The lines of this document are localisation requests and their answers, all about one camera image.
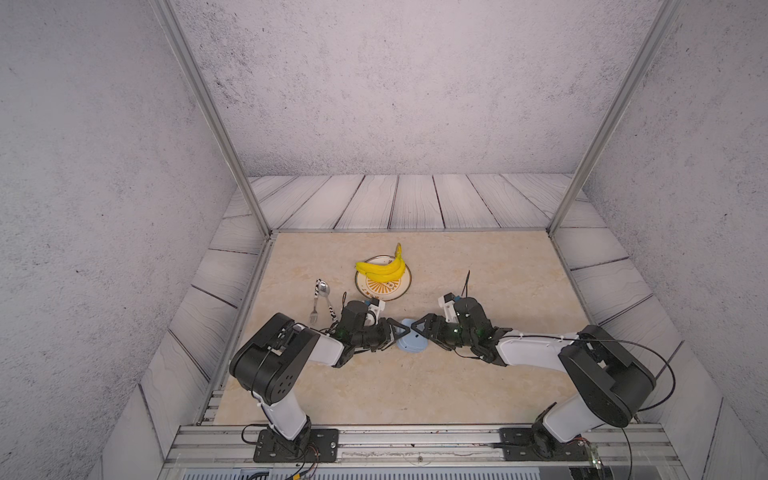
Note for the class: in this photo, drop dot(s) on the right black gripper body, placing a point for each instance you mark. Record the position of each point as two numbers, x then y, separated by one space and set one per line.
449 334

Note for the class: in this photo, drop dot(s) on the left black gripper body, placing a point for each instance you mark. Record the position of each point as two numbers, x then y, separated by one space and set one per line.
374 337

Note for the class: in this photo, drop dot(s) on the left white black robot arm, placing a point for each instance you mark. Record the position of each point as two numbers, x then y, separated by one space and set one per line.
269 364

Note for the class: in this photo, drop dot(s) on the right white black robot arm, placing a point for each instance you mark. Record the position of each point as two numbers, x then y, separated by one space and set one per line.
611 383

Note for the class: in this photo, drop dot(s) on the round patterned plate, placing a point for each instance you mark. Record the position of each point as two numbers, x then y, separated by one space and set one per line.
383 291

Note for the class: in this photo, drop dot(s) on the yellow banana bunch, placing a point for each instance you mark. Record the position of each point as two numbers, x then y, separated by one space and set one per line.
390 272

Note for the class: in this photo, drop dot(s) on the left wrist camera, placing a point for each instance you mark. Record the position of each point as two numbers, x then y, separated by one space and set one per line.
375 308

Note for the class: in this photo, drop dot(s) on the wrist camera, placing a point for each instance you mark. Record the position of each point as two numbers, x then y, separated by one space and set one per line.
375 308
447 304

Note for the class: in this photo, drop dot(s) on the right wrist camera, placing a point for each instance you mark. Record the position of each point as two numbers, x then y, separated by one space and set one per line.
447 304

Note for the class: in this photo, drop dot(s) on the zebra handled fork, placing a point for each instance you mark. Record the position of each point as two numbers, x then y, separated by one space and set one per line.
313 317

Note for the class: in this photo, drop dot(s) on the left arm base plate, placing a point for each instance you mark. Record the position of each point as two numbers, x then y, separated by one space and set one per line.
316 445

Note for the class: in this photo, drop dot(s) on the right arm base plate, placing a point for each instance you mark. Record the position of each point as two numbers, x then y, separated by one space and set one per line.
535 443

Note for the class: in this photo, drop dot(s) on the aluminium mounting rail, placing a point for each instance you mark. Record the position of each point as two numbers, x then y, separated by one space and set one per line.
423 451

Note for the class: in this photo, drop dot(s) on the left aluminium frame post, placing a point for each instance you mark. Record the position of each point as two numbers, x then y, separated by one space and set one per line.
174 33

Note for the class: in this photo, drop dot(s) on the aluminium frame post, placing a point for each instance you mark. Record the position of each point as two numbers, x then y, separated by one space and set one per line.
174 33
632 79

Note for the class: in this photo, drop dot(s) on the right aluminium frame post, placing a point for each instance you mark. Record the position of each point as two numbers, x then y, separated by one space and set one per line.
632 79

